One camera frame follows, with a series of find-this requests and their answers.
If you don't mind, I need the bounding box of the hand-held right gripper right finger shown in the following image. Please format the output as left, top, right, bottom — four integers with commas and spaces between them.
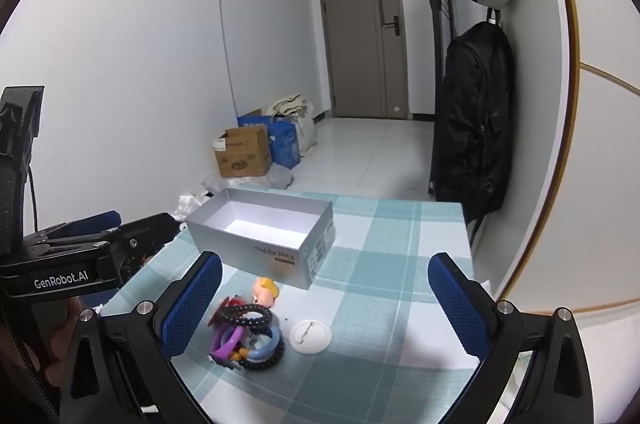
427, 252, 596, 424

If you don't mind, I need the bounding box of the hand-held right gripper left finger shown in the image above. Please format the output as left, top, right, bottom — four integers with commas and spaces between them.
60, 250, 224, 424

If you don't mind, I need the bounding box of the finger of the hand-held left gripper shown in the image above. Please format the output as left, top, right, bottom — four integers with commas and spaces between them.
30, 210, 122, 246
102, 212, 179, 276

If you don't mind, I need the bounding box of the black bead bracelet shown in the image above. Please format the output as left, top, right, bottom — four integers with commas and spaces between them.
212, 303, 275, 331

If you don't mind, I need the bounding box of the purple bracelet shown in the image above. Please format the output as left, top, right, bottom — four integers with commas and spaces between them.
210, 326, 249, 362

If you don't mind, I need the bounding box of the silver cardboard box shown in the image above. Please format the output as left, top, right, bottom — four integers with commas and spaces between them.
185, 187, 335, 291

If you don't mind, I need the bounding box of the blue bracelet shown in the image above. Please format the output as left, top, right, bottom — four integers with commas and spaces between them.
240, 324, 282, 360

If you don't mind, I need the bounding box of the black coil hair tie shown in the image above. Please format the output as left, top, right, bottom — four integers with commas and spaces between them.
235, 336, 287, 372

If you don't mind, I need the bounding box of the white round disc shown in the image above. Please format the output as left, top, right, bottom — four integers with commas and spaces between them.
291, 319, 333, 355

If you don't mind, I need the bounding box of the person's left hand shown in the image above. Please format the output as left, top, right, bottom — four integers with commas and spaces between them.
47, 296, 83, 389

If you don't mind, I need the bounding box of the white plastic bag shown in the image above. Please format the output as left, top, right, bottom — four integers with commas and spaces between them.
176, 190, 212, 221

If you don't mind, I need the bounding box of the pink pig toy figure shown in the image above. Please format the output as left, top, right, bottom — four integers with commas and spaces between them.
251, 276, 281, 308

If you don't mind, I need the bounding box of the teal checked tablecloth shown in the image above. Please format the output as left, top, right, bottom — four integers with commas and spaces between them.
97, 190, 493, 424

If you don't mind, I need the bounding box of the brown cardboard box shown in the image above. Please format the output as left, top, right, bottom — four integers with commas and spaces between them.
212, 125, 273, 178

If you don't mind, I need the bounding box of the blue cardboard box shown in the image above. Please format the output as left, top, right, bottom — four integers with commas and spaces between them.
237, 114, 302, 170

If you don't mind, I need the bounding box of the white plastic sack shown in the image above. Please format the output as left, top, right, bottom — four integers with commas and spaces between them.
292, 109, 319, 155

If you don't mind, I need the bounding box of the beige cloth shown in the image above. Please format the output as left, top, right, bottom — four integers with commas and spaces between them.
265, 94, 315, 118

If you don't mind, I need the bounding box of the black backpack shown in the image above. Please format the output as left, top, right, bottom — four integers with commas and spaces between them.
429, 21, 516, 226

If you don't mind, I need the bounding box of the white panel with gold trim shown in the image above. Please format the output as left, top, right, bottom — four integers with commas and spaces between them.
500, 0, 640, 355

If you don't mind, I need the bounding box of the grey brown door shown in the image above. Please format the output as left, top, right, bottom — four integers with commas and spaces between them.
314, 0, 411, 121

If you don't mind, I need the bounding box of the black braided cable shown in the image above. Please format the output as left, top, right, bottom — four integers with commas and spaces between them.
0, 304, 56, 424

